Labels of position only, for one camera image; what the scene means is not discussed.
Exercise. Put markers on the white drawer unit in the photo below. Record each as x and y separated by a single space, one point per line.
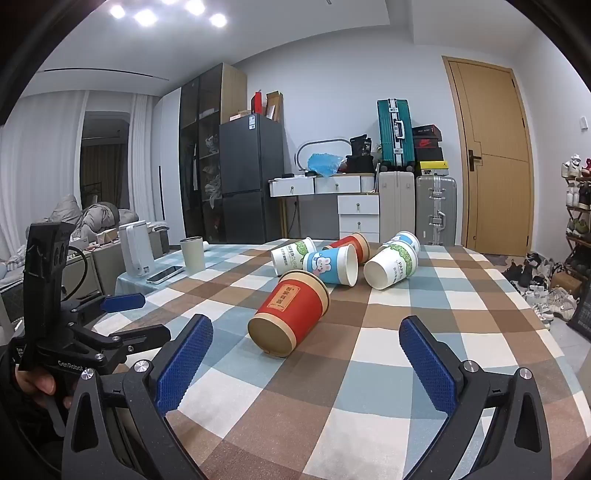
358 212

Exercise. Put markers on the white green paper cup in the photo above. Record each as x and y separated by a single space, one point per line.
288 256
392 270

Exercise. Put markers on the dark glass door cabinet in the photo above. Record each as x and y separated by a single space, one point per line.
203 152

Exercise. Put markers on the checked tablecloth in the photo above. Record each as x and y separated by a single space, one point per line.
369 369

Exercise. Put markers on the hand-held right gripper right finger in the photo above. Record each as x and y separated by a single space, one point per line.
427 364

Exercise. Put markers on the white wardrobe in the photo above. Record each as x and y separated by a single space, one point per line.
168 161

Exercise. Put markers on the yellow black shoe box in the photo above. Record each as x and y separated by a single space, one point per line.
432 167

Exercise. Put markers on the brown cardboard box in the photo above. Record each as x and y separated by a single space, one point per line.
274 105

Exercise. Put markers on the blue rabbit paper cup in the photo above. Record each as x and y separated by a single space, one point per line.
330 266

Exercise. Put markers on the shoe rack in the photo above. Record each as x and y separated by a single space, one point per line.
579 217

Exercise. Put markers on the beige tumbler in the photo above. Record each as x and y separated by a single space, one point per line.
192 256

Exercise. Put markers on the wooden door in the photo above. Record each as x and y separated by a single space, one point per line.
491 157

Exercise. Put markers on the ceiling light fixture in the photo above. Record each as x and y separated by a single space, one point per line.
145 16

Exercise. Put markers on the teal suitcase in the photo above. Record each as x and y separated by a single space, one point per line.
395 134

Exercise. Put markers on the white desk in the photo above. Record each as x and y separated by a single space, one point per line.
304 185

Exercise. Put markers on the beige suitcase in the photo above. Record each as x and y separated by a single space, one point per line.
396 205

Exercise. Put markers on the silver suitcase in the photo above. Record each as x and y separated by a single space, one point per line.
436 210

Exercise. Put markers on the blue plastic bag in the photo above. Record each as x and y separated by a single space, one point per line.
323 164

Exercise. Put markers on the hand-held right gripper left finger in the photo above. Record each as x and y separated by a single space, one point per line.
184 364

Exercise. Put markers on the red paper cup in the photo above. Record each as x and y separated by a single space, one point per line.
358 244
291 309

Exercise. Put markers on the white tabletop appliance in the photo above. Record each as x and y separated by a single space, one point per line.
136 249

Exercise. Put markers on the red shoe box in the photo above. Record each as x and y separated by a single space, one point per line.
427 143

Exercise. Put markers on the wall switch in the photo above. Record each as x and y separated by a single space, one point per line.
582 122

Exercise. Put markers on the white sheer curtain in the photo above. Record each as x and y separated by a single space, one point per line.
143 157
41 175

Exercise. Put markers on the person's left hand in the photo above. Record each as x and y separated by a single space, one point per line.
45 383

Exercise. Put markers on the smartphone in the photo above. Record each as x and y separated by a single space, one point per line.
165 274

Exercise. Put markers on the group of shoes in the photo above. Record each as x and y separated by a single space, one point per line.
540 286

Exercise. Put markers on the black floor bag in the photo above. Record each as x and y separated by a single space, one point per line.
582 316

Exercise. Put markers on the dark grey refrigerator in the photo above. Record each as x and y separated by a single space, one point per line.
251 180

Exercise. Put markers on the white blue paper cup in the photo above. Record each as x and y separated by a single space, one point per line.
408 240

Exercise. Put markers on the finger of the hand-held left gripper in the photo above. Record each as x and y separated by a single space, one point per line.
138 337
122 302

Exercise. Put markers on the grey box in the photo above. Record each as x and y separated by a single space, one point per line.
83 274

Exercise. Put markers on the small cardboard box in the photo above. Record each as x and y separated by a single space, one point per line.
563 282

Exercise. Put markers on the grey padded bedding pile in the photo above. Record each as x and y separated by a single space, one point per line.
90 214

